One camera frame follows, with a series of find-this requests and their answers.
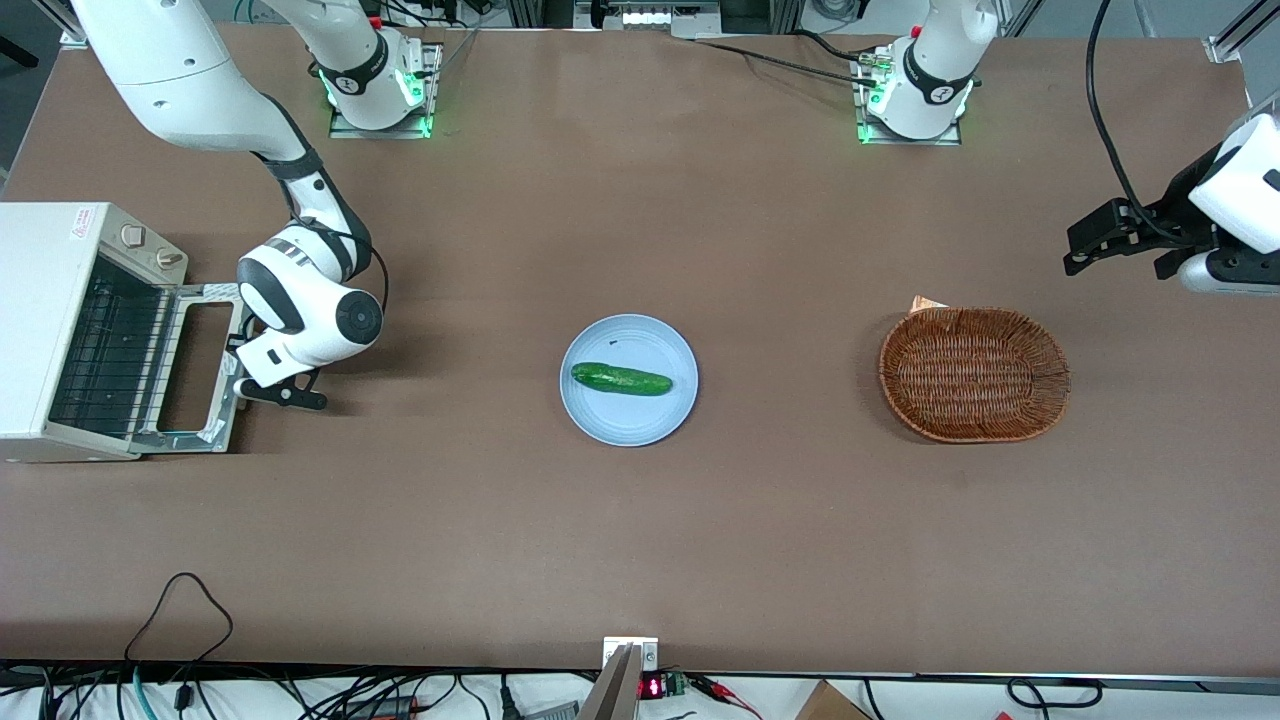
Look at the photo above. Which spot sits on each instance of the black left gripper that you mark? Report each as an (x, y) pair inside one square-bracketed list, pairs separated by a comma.
[(1176, 212)]

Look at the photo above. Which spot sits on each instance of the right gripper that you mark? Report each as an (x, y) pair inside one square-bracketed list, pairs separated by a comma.
[(236, 341)]

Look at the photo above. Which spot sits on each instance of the toaster oven glass door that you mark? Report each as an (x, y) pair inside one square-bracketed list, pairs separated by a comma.
[(200, 293)]

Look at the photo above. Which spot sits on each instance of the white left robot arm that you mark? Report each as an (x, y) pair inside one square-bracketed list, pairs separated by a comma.
[(940, 60)]

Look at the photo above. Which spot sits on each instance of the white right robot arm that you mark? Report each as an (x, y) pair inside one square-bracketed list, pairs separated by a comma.
[(170, 80)]

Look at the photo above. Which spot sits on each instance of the beige oven knob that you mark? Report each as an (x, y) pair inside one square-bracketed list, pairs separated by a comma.
[(170, 260), (132, 237)]

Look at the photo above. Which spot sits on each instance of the white toaster oven body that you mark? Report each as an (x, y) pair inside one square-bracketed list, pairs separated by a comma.
[(40, 300)]

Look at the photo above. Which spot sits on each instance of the red white warning sticker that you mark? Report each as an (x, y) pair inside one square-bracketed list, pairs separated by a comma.
[(82, 222)]

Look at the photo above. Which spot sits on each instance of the brown oval wicker basket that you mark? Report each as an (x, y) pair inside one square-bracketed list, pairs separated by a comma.
[(975, 380)]

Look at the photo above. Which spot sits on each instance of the orange paper tag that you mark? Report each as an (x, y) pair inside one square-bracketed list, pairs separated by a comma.
[(925, 304)]

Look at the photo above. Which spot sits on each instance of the black object at table corner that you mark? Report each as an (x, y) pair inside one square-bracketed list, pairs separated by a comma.
[(15, 50)]

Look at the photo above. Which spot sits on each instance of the green cucumber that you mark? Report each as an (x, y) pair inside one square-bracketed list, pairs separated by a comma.
[(620, 379)]

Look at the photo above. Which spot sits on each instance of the black power adapter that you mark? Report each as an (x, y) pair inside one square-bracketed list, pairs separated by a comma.
[(385, 708)]

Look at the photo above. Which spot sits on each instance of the light blue round plate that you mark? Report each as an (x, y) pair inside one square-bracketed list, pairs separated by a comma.
[(630, 420)]

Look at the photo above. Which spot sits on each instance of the grey power strip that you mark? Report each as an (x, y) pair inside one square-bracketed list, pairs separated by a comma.
[(555, 712)]

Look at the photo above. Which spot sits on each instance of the black white control device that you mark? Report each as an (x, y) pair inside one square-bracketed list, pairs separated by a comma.
[(650, 15)]

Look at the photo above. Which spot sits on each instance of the red LED display module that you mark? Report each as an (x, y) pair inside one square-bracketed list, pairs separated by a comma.
[(652, 688)]

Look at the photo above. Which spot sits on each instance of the brown cardboard box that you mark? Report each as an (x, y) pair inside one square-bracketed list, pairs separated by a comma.
[(830, 705)]

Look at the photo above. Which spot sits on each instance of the red black clip leads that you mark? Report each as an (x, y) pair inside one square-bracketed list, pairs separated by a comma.
[(715, 688)]

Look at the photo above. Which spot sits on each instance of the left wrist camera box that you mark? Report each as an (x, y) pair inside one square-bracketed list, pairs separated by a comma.
[(1230, 280)]

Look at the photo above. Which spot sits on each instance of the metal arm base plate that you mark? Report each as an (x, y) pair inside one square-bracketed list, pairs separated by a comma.
[(345, 130), (955, 140)]

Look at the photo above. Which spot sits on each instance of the aluminium frame profile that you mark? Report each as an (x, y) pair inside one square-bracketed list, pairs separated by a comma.
[(1240, 30)]

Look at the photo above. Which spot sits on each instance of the grey camera mount bar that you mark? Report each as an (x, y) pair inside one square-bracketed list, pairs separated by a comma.
[(612, 695)]

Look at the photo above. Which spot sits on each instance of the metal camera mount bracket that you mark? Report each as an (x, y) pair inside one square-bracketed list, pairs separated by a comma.
[(648, 655)]

